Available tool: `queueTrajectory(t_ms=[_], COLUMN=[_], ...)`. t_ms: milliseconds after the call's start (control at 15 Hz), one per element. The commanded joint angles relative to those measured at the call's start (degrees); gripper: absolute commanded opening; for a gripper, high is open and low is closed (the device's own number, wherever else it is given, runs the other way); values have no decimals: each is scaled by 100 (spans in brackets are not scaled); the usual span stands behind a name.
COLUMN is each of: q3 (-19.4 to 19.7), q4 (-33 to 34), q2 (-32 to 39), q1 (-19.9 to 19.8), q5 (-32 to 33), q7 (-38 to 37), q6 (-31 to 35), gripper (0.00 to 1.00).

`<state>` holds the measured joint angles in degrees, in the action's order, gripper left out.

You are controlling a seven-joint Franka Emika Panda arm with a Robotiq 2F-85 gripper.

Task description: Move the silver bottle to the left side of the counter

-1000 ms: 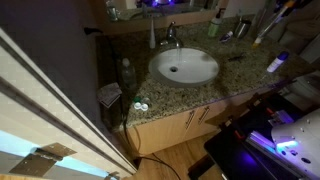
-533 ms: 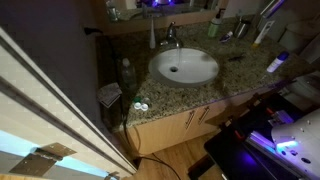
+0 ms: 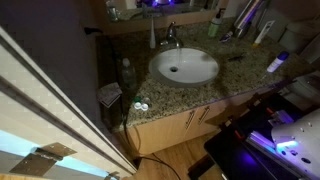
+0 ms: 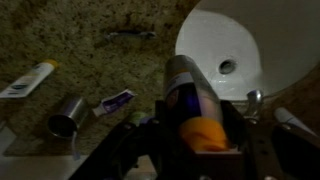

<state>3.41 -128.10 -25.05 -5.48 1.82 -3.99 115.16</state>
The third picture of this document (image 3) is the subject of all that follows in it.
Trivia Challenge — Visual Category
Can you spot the wooden vanity cabinet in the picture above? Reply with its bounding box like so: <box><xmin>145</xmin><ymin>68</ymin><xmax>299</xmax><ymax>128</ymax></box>
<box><xmin>124</xmin><ymin>87</ymin><xmax>279</xmax><ymax>157</ymax></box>

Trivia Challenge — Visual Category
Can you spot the wood framed mirror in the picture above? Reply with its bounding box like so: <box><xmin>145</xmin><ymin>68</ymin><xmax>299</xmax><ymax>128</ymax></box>
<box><xmin>93</xmin><ymin>0</ymin><xmax>232</xmax><ymax>36</ymax></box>

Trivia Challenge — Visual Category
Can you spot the chrome sink faucet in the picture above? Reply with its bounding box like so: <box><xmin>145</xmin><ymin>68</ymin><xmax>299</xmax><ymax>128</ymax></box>
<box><xmin>159</xmin><ymin>21</ymin><xmax>185</xmax><ymax>50</ymax></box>

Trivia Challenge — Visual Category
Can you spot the clear plastic water bottle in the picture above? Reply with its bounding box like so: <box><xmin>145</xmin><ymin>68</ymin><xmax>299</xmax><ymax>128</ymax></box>
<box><xmin>120</xmin><ymin>57</ymin><xmax>138</xmax><ymax>92</ymax></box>

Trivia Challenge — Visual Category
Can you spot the metal door hinge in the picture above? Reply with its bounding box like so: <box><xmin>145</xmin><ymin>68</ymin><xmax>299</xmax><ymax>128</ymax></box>
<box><xmin>8</xmin><ymin>142</ymin><xmax>78</xmax><ymax>177</ymax></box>

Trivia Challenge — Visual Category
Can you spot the white door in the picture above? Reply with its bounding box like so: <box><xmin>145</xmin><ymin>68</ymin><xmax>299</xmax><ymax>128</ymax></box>
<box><xmin>0</xmin><ymin>25</ymin><xmax>138</xmax><ymax>180</ymax></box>

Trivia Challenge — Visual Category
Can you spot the white squeeze tube orange cap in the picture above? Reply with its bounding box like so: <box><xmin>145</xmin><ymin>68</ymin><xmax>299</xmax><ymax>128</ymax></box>
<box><xmin>251</xmin><ymin>19</ymin><xmax>276</xmax><ymax>48</ymax></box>

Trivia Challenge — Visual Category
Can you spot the white contact lens case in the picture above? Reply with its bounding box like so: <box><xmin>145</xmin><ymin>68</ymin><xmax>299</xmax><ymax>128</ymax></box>
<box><xmin>133</xmin><ymin>101</ymin><xmax>150</xmax><ymax>112</ymax></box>

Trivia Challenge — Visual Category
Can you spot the white bottle blue cap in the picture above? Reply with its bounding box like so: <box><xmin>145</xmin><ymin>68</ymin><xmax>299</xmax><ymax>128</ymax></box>
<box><xmin>266</xmin><ymin>50</ymin><xmax>291</xmax><ymax>74</ymax></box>

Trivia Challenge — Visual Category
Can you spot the soap pump dispenser bottle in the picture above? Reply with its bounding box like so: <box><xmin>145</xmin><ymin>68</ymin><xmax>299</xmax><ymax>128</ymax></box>
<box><xmin>207</xmin><ymin>8</ymin><xmax>225</xmax><ymax>39</ymax></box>

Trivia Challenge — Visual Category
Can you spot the small toothpaste tube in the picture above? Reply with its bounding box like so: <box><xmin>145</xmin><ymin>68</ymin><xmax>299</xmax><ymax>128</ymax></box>
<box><xmin>218</xmin><ymin>30</ymin><xmax>235</xmax><ymax>44</ymax></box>

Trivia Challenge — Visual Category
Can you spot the metal cabinet handle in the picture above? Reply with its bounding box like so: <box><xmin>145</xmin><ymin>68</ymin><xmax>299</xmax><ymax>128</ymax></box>
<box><xmin>197</xmin><ymin>105</ymin><xmax>212</xmax><ymax>126</ymax></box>
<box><xmin>184</xmin><ymin>109</ymin><xmax>197</xmax><ymax>131</ymax></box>

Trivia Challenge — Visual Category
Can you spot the black floor power cable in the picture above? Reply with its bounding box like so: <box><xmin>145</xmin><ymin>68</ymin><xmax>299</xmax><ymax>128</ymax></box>
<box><xmin>121</xmin><ymin>108</ymin><xmax>183</xmax><ymax>180</ymax></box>

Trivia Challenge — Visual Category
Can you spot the white oval sink basin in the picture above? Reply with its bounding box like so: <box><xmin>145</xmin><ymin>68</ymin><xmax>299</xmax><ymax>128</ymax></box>
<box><xmin>148</xmin><ymin>47</ymin><xmax>221</xmax><ymax>89</ymax></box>

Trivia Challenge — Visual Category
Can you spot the white toilet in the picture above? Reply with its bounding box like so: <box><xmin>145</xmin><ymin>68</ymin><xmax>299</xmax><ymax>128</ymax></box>
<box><xmin>278</xmin><ymin>19</ymin><xmax>320</xmax><ymax>103</ymax></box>

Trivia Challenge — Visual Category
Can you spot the black wall plug cable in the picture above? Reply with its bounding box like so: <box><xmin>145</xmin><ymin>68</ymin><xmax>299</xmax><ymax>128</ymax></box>
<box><xmin>83</xmin><ymin>26</ymin><xmax>105</xmax><ymax>36</ymax></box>

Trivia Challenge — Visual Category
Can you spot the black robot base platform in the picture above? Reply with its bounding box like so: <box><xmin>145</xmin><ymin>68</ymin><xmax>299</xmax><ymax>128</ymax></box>
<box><xmin>188</xmin><ymin>92</ymin><xmax>320</xmax><ymax>180</ymax></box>

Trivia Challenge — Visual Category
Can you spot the black hair clip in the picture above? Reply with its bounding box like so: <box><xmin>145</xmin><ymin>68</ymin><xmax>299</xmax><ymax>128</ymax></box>
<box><xmin>227</xmin><ymin>54</ymin><xmax>246</xmax><ymax>63</ymax></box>

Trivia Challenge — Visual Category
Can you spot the folded paper stack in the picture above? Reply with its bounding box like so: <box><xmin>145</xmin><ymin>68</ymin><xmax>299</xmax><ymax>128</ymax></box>
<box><xmin>96</xmin><ymin>81</ymin><xmax>124</xmax><ymax>109</ymax></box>

